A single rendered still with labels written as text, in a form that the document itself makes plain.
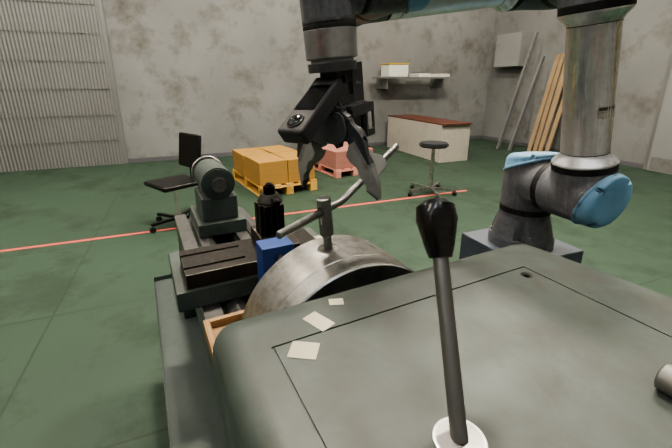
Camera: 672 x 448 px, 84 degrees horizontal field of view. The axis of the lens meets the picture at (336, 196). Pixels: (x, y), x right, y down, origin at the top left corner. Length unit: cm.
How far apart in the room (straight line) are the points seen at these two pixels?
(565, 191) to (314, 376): 67
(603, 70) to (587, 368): 56
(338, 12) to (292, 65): 775
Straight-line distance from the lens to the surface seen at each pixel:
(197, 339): 163
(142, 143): 809
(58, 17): 816
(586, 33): 83
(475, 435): 32
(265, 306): 59
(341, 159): 602
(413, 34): 954
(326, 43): 54
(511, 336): 42
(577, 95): 84
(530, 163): 96
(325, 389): 34
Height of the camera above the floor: 149
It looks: 17 degrees down
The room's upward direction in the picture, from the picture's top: straight up
